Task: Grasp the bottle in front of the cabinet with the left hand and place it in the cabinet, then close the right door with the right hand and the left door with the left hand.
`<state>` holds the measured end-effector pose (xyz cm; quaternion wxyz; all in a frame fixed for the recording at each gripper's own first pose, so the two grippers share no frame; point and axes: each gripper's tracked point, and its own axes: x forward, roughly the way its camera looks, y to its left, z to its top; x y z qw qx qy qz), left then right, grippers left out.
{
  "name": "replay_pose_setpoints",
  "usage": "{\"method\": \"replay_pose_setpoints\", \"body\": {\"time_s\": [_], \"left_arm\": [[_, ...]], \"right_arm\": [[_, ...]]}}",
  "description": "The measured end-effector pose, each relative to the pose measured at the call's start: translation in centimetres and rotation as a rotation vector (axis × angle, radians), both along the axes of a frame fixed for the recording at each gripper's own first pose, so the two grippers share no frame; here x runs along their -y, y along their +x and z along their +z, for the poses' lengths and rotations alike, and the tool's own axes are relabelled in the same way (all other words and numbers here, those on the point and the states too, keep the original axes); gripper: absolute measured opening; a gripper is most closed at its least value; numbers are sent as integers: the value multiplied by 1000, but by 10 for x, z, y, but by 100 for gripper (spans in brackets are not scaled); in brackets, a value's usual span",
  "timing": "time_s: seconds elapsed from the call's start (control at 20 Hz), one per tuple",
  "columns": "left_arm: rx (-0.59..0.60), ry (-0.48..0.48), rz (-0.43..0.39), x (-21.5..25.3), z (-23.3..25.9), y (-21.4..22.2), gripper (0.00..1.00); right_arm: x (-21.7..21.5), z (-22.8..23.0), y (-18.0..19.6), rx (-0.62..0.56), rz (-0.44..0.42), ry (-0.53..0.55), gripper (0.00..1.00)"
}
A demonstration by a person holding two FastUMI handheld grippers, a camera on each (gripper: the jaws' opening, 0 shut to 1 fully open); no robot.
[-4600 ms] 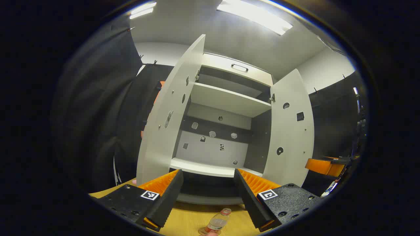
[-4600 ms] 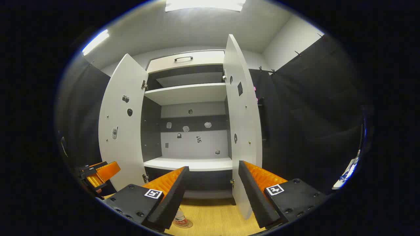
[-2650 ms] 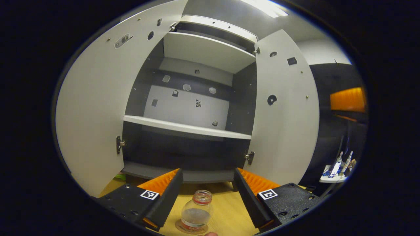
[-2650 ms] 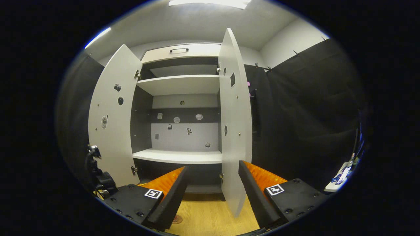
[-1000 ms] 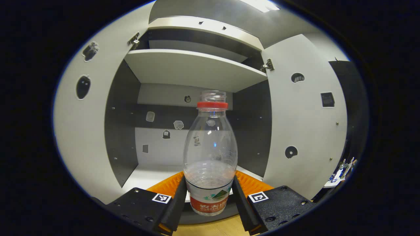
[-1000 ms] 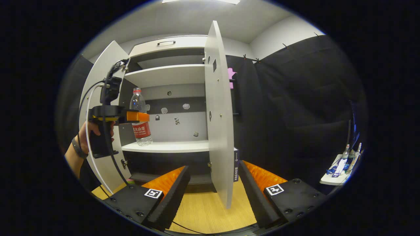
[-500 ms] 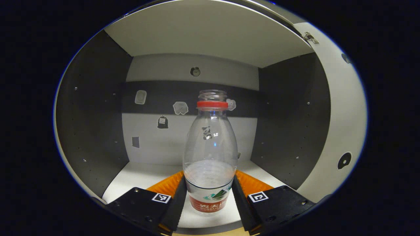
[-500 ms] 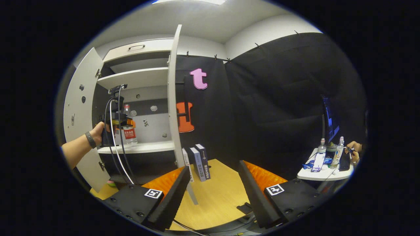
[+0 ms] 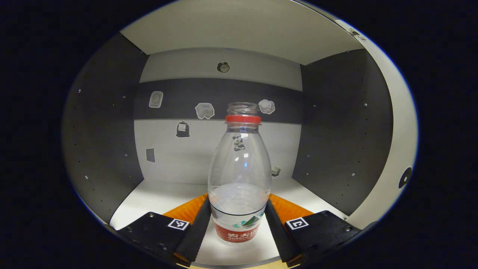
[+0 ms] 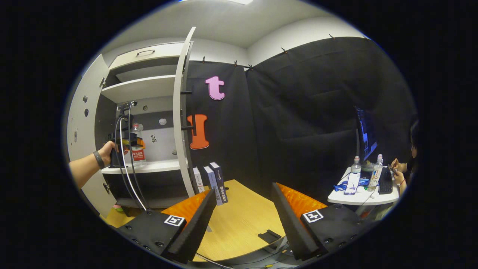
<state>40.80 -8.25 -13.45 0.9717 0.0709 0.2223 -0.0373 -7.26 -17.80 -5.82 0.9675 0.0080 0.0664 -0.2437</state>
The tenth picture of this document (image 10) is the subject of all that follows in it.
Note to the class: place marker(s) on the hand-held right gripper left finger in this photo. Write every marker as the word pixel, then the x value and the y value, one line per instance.
pixel 198 228

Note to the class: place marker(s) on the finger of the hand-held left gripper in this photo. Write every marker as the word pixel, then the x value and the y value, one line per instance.
pixel 139 142

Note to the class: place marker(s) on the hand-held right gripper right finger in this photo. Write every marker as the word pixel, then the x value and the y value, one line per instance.
pixel 291 224

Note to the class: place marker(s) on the clear water bottle red label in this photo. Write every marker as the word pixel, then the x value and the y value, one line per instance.
pixel 139 156

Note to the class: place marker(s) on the white cabinet door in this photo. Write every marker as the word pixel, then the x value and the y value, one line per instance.
pixel 180 112
pixel 84 130

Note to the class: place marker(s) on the dark wristband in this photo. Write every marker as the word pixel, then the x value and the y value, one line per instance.
pixel 98 160

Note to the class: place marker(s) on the grey blue book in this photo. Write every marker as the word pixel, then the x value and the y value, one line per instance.
pixel 213 186

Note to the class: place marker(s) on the white book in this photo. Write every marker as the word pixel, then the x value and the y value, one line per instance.
pixel 198 180

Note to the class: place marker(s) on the dark navy book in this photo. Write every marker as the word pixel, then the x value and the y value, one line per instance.
pixel 221 183

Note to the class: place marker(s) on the white cabinet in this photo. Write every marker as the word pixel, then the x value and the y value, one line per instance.
pixel 145 89

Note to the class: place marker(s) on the white side desk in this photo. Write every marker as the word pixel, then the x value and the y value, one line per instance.
pixel 358 198

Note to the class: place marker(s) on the white flat box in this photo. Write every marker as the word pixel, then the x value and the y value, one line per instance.
pixel 352 184

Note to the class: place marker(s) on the white cabinet upper drawer front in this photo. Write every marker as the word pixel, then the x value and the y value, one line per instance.
pixel 149 56

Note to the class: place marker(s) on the small clear bottle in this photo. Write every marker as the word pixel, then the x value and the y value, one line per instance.
pixel 356 166

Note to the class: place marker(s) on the tall labelled clear bottle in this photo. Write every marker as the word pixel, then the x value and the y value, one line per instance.
pixel 375 175

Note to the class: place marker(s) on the black keyboard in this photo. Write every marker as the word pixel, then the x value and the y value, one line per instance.
pixel 385 181

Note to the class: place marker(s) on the black backdrop cloth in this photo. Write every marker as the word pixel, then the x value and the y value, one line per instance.
pixel 298 112

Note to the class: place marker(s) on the computer monitor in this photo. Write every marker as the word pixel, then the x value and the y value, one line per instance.
pixel 366 134

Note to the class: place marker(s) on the ceiling light panel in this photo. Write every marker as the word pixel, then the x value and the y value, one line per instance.
pixel 241 1

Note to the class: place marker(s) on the black flat bracket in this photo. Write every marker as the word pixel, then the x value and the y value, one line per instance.
pixel 269 237

